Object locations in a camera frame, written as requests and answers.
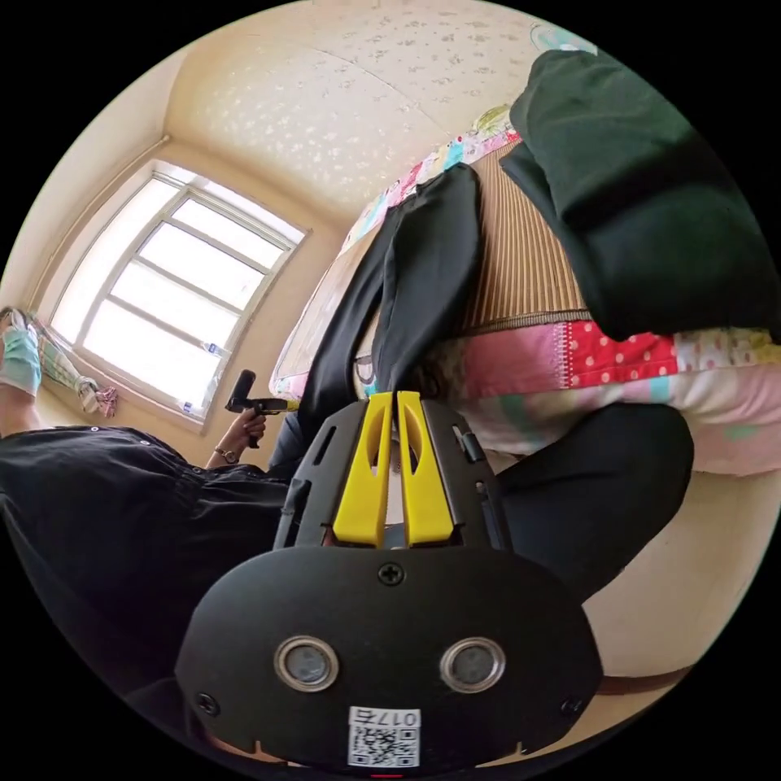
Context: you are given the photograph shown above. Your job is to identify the person's body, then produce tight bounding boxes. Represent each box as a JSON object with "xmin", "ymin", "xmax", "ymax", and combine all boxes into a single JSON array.
[{"xmin": 0, "ymin": 304, "xmax": 696, "ymax": 781}]

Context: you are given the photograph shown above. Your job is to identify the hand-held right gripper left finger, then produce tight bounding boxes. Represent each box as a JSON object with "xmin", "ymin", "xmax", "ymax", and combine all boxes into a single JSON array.
[{"xmin": 331, "ymin": 391, "xmax": 394, "ymax": 546}]

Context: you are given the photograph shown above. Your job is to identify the black long sleeve shirt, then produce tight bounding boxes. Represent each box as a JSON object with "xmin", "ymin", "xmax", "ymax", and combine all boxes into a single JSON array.
[{"xmin": 299, "ymin": 162, "xmax": 484, "ymax": 428}]

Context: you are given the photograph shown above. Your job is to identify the person's left hand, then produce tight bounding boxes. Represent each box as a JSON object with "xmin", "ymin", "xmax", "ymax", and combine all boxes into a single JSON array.
[{"xmin": 226, "ymin": 407, "xmax": 268, "ymax": 457}]

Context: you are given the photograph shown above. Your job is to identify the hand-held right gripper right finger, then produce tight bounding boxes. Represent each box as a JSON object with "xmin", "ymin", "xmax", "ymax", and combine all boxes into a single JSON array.
[{"xmin": 397, "ymin": 390, "xmax": 454, "ymax": 548}]

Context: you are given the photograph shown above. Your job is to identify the person's left forearm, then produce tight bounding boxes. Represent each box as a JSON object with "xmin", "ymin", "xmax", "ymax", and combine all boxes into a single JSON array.
[{"xmin": 203, "ymin": 440, "xmax": 247, "ymax": 472}]

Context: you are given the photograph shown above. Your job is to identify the checkered curtain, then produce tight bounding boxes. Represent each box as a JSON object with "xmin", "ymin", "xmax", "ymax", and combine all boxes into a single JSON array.
[{"xmin": 26, "ymin": 309, "xmax": 120, "ymax": 420}]

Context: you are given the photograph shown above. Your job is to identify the bed with mat and patchwork quilt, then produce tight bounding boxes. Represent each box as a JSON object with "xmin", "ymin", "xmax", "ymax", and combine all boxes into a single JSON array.
[{"xmin": 268, "ymin": 24, "xmax": 781, "ymax": 478}]

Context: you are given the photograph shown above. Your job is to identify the window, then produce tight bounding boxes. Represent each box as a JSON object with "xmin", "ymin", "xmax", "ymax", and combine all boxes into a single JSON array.
[{"xmin": 47, "ymin": 159, "xmax": 313, "ymax": 435}]

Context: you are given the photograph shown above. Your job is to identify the dark green garment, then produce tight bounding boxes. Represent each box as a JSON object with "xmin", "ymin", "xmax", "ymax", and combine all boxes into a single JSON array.
[{"xmin": 499, "ymin": 48, "xmax": 781, "ymax": 343}]

